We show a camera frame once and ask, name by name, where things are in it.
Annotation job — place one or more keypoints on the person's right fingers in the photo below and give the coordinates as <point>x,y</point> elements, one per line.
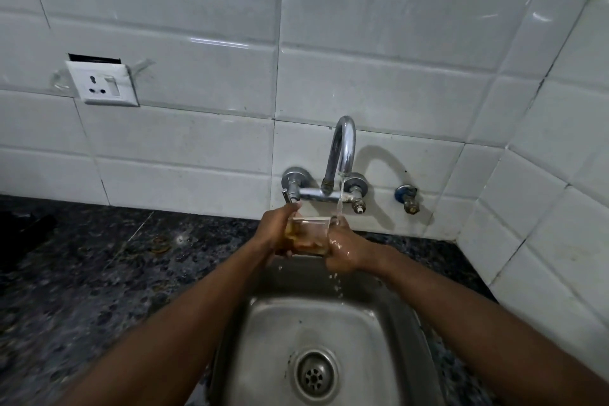
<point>337,241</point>

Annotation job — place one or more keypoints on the person's left hand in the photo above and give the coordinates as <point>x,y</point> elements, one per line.
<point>271,230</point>

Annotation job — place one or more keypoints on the person's right hand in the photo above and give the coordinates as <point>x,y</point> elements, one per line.
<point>349,248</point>

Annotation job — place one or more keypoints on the person's left forearm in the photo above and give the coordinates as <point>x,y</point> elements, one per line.
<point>171,339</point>

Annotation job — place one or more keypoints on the person's right forearm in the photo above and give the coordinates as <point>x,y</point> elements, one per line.
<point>485,339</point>

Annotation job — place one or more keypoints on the chrome wall-mounted sink faucet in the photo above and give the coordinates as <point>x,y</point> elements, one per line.
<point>340,168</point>

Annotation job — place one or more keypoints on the round sink drain strainer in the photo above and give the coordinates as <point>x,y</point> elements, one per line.
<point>314,375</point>

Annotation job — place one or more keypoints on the stainless steel sink basin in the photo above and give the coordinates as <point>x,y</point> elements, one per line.
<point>323,339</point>

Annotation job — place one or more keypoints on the person's left thumb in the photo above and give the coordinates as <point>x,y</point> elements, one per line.
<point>291,208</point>

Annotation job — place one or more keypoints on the white wall socket with switch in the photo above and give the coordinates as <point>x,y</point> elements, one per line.
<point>102,83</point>

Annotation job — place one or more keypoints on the clear drinking glass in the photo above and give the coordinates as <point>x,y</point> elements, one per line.
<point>308,235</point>

